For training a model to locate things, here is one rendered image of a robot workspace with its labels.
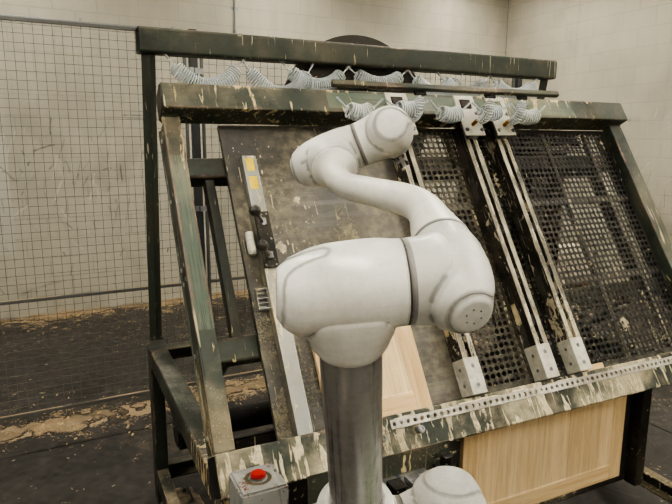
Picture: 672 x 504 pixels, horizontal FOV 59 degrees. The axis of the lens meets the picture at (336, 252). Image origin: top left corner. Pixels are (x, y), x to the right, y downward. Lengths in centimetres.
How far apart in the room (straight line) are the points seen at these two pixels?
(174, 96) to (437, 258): 142
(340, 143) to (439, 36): 704
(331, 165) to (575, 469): 203
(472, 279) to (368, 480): 45
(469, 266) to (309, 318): 23
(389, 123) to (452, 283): 55
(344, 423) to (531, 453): 177
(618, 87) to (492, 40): 202
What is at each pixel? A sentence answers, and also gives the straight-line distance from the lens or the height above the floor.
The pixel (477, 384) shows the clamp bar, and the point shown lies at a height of 95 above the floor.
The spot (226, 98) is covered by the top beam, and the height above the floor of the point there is 190.
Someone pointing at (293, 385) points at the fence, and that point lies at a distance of 184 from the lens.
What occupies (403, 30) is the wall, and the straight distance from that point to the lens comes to 800.
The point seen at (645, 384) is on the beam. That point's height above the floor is 82.
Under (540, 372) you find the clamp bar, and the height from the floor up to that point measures 93.
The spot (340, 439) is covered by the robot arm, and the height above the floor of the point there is 127.
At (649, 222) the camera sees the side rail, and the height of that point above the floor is 139.
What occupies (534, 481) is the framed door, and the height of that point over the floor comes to 36.
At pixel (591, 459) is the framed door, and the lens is 299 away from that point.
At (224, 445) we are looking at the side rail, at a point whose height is 92.
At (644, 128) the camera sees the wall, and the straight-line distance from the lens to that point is 749.
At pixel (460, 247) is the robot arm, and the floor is 160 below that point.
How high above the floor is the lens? 175
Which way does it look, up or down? 10 degrees down
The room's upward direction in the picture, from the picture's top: straight up
